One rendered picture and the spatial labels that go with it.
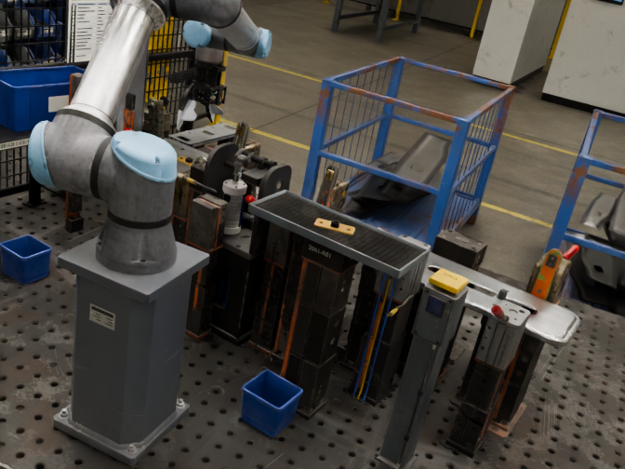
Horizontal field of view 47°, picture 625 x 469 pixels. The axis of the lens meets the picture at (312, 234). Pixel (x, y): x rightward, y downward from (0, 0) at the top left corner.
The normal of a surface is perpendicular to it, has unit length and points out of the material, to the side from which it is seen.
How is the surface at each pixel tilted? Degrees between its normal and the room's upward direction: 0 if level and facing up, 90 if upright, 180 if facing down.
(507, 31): 90
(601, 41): 90
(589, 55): 90
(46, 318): 0
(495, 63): 90
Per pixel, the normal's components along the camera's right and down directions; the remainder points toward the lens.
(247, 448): 0.18, -0.89
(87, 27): 0.82, 0.37
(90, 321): -0.41, 0.32
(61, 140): 0.00, -0.37
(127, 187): -0.18, 0.39
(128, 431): 0.32, 0.44
